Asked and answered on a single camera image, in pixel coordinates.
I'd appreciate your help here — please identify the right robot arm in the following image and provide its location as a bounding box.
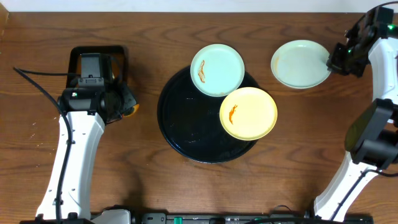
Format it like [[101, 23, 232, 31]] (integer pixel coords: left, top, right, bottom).
[[313, 37, 397, 222]]

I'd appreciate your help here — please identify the round black serving tray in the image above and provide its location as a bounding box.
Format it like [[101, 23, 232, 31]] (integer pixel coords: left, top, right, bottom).
[[157, 66, 257, 164]]

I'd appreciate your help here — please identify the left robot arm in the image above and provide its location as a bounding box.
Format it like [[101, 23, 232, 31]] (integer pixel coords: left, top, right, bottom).
[[32, 82, 139, 223]]

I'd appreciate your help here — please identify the black rectangular water tray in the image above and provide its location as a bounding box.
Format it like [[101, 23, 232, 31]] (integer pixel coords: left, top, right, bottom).
[[68, 45, 129, 82]]

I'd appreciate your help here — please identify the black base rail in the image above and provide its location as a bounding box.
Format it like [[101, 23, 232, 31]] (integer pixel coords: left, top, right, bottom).
[[133, 212, 374, 224]]

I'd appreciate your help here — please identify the green and yellow sponge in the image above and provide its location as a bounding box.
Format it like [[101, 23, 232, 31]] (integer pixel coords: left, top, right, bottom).
[[123, 104, 139, 118]]

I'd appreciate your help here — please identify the yellow plate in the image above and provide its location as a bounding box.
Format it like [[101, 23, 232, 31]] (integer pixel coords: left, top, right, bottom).
[[220, 87, 277, 141]]

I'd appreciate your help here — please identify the light green plate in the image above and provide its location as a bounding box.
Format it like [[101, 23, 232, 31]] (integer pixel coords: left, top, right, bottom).
[[190, 44, 245, 97], [271, 40, 331, 89]]

